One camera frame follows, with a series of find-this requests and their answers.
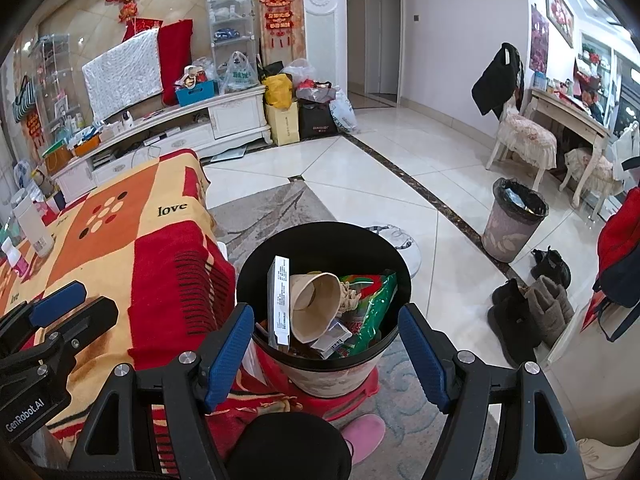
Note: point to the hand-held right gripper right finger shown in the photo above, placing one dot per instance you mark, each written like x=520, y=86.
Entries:
x=422, y=355

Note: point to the black jacket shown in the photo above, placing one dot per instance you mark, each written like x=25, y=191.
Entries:
x=497, y=80

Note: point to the white plastic bag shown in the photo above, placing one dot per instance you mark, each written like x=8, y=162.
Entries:
x=239, y=75

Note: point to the white television cabinet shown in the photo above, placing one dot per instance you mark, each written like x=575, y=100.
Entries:
x=235, y=115

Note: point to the brown paper cup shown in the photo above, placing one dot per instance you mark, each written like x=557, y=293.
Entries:
x=315, y=305

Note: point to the trash bin with black liner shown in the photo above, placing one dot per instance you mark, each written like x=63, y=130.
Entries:
x=325, y=240

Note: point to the red cloth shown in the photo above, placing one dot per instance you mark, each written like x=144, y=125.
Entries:
x=176, y=60

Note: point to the cream cardboard box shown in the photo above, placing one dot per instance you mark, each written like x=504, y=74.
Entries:
x=282, y=127

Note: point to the small red hanging ornament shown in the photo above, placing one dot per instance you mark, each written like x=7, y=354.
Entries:
x=34, y=130

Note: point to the lace covered chair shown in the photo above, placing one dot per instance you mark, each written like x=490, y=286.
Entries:
x=530, y=137

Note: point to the grey patterned trash bin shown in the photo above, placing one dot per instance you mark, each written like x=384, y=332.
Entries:
x=510, y=235

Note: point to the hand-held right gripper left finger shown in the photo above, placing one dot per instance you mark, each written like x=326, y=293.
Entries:
x=227, y=355

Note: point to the pink slipper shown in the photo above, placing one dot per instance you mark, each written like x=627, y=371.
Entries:
x=365, y=437

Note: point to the framed flower picture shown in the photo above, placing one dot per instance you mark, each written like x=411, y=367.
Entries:
x=559, y=7

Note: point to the television under white cloth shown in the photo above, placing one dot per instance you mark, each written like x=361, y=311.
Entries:
x=122, y=77

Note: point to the white door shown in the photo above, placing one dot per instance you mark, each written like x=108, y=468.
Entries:
x=390, y=40

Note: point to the green seaweed packet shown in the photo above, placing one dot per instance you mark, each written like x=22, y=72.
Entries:
x=372, y=315

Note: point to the brown tissue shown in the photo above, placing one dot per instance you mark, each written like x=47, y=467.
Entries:
x=349, y=297

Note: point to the white printed bag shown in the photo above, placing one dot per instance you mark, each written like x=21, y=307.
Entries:
x=344, y=112

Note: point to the lace covered stool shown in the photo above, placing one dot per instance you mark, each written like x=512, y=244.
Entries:
x=595, y=167

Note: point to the yellow bag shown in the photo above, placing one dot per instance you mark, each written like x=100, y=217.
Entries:
x=277, y=91

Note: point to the white security camera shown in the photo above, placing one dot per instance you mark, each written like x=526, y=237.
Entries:
x=127, y=120

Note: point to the black paper bag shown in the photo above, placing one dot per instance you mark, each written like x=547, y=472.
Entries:
x=317, y=121

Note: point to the person's black trouser leg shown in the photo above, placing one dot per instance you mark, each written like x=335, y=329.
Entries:
x=285, y=450

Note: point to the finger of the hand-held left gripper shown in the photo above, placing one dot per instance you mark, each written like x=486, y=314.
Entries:
x=85, y=320
x=57, y=305

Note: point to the white desk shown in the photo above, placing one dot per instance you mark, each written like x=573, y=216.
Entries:
x=570, y=120

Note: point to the large red hanging ornament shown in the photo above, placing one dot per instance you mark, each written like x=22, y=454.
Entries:
x=275, y=5

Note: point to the black boot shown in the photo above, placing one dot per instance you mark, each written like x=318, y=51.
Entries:
x=515, y=335
x=507, y=292

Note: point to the wall poster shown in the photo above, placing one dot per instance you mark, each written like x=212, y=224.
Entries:
x=540, y=40

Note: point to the striped tote bag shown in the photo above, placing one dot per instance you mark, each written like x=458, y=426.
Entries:
x=21, y=100

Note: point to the white orange medicine box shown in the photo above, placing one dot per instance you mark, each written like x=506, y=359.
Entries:
x=332, y=340

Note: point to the blue plastic basket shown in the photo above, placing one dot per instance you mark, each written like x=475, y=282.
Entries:
x=196, y=94

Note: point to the red diamond paper ornament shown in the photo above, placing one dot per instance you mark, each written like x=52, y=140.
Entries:
x=142, y=27

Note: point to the brown paper bag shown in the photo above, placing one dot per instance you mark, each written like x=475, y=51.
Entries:
x=57, y=157

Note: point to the glass display shelf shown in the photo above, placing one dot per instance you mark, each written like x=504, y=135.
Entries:
x=50, y=80
x=232, y=15

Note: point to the brown boot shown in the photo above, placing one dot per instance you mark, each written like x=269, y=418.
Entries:
x=566, y=307
x=542, y=315

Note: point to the black shoe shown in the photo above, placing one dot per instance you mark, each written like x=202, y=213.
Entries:
x=550, y=267

